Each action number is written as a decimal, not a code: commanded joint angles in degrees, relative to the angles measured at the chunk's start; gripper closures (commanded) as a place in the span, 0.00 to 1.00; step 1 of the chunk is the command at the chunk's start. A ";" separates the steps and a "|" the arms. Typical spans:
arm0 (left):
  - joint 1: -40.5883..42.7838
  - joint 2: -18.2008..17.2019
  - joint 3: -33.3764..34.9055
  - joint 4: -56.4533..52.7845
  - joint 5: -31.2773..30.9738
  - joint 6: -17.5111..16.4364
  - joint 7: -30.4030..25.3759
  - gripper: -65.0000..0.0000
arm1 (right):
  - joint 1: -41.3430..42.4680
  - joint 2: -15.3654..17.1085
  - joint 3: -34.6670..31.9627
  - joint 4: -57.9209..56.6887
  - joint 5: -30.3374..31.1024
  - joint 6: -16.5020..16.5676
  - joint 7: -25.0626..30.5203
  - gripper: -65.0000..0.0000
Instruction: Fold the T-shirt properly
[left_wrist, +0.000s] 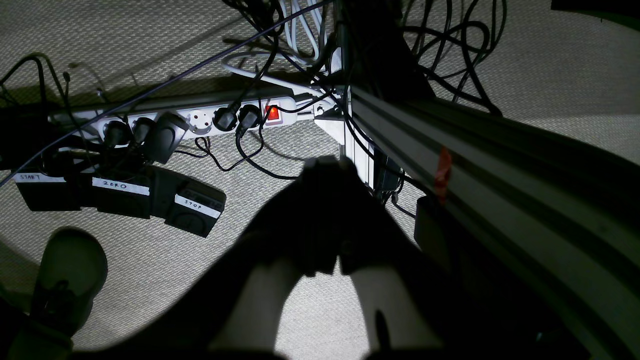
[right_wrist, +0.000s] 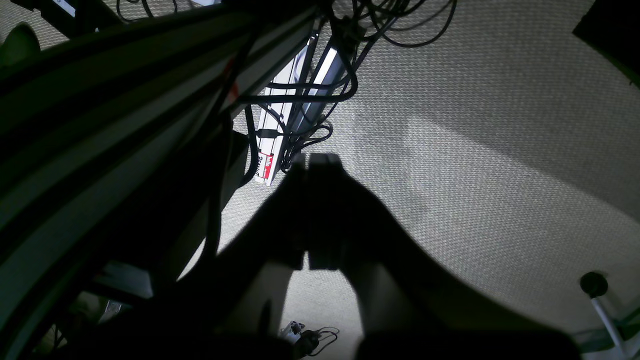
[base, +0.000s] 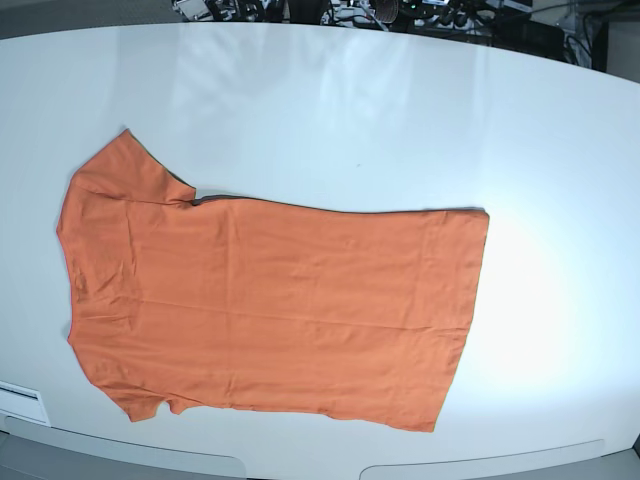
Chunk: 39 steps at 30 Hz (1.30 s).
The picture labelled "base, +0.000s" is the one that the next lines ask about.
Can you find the orange T-shirt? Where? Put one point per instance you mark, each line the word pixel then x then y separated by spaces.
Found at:
pixel 250 304

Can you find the black equipment box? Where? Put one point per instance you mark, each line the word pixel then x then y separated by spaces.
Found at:
pixel 587 47

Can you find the white label plate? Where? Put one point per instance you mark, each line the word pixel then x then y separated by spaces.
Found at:
pixel 23 403

